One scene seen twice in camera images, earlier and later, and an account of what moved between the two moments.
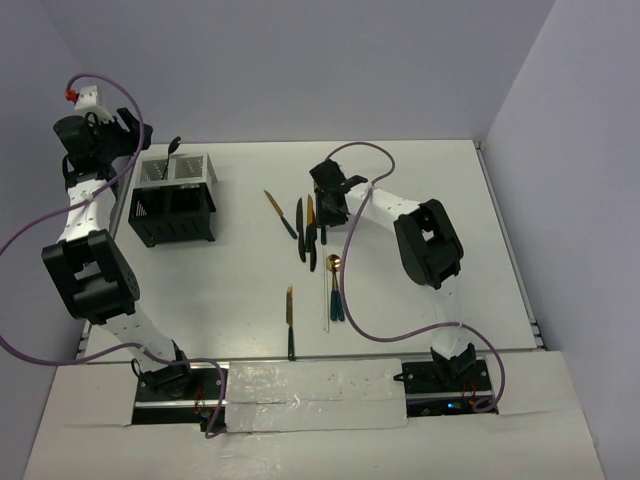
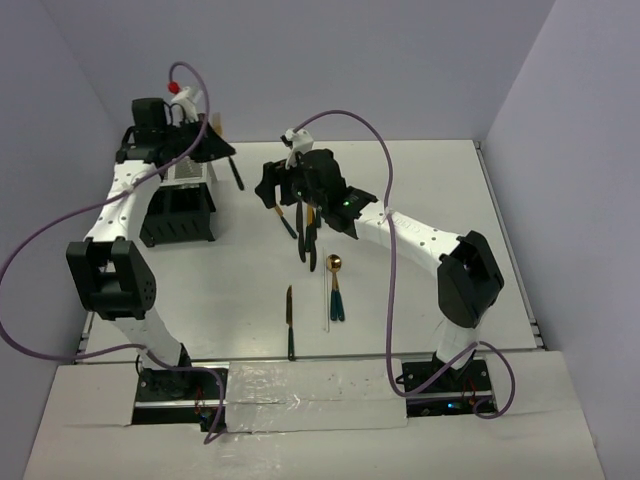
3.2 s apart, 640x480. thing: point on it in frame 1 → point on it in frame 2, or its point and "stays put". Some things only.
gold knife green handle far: x=281 y=214 stays put
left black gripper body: x=111 y=141 → x=183 y=139
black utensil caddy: x=179 y=213 stays put
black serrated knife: x=299 y=229 stays put
